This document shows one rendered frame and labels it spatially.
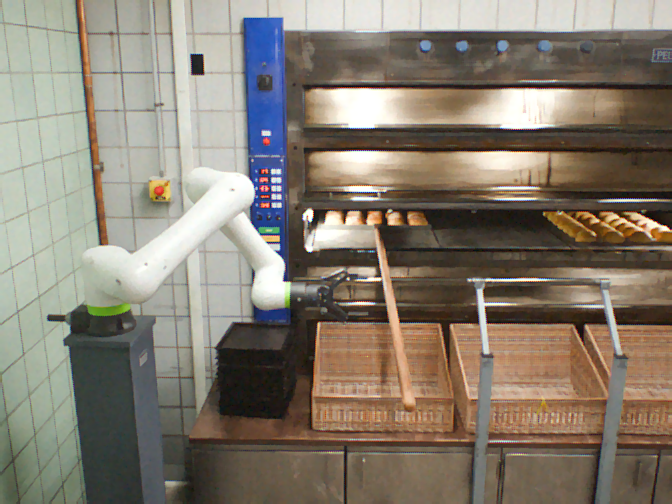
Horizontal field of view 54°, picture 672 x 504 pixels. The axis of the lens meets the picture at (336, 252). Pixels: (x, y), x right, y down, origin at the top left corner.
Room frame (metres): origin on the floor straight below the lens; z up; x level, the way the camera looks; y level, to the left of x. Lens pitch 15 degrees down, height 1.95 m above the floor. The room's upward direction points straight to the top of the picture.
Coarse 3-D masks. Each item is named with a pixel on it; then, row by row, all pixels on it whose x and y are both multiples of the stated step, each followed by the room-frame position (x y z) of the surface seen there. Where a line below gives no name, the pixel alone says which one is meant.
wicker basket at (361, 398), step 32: (352, 352) 2.73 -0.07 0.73; (384, 352) 2.72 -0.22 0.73; (416, 352) 2.73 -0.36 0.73; (320, 384) 2.68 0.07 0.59; (352, 384) 2.69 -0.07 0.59; (384, 384) 2.69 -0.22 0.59; (416, 384) 2.68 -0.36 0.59; (448, 384) 2.38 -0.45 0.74; (320, 416) 2.31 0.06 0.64; (352, 416) 2.30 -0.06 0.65; (384, 416) 2.40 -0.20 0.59; (416, 416) 2.30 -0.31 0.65; (448, 416) 2.34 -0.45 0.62
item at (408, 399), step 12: (384, 252) 2.68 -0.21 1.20; (384, 264) 2.49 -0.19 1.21; (384, 276) 2.35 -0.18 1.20; (384, 288) 2.23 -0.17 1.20; (396, 312) 1.98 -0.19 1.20; (396, 324) 1.87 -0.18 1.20; (396, 336) 1.78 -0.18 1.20; (396, 348) 1.70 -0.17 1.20; (396, 360) 1.64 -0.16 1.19; (408, 372) 1.56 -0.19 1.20; (408, 384) 1.48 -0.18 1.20; (408, 396) 1.42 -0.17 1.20; (408, 408) 1.39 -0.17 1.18
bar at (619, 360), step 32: (480, 288) 2.40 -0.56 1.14; (608, 288) 2.39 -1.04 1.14; (480, 320) 2.31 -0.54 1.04; (608, 320) 2.31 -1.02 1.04; (480, 352) 2.22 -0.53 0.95; (480, 384) 2.19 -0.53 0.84; (480, 416) 2.18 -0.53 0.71; (608, 416) 2.19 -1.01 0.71; (480, 448) 2.18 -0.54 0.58; (608, 448) 2.17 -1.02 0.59; (480, 480) 2.18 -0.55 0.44; (608, 480) 2.17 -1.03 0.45
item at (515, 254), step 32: (320, 256) 2.80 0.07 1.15; (352, 256) 2.80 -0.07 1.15; (416, 256) 2.79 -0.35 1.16; (448, 256) 2.79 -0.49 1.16; (480, 256) 2.78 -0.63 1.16; (512, 256) 2.78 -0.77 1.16; (544, 256) 2.78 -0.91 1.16; (576, 256) 2.77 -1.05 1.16; (608, 256) 2.77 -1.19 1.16; (640, 256) 2.77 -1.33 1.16
